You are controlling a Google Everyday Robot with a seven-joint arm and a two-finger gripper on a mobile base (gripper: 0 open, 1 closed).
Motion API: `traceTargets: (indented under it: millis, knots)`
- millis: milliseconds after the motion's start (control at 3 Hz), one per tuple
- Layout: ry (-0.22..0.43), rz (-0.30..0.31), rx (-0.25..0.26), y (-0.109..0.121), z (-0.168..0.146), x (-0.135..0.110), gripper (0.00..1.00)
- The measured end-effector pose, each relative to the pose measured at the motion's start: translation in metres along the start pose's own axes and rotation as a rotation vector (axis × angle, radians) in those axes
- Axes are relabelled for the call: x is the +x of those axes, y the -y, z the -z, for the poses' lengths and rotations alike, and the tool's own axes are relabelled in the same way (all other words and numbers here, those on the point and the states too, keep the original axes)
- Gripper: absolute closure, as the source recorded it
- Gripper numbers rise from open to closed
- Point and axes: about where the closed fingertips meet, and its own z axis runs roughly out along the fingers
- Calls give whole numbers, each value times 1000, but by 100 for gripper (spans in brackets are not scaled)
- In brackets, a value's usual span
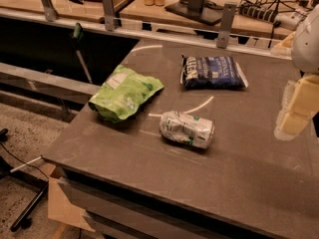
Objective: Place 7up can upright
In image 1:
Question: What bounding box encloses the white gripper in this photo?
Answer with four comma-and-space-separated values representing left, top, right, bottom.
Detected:
274, 5, 319, 141

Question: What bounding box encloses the white power adapter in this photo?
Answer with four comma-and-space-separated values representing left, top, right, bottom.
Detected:
275, 11, 307, 31

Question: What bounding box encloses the power strip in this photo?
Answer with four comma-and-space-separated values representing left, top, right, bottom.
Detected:
239, 4, 278, 23

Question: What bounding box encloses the dark blue snack bag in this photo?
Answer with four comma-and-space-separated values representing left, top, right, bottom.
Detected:
180, 56, 248, 90

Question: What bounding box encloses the black monitor stand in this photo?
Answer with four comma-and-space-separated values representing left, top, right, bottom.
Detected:
164, 0, 223, 26

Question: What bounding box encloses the green snack bag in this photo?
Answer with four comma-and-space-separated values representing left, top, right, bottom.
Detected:
89, 65, 164, 122

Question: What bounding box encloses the black chair base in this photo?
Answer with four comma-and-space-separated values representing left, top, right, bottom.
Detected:
0, 129, 48, 239

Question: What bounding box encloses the right metal bracket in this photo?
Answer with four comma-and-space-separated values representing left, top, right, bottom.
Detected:
216, 2, 237, 49

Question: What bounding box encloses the metal bracket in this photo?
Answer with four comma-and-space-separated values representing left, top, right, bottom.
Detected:
41, 0, 58, 22
102, 0, 117, 31
216, 2, 237, 49

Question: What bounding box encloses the middle metal bracket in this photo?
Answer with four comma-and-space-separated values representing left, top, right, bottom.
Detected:
102, 0, 117, 31

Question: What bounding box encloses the green handled tool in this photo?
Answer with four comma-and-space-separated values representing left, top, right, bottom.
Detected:
71, 22, 93, 84

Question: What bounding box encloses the left metal bracket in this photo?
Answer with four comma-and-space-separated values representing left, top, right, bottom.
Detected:
41, 0, 58, 22

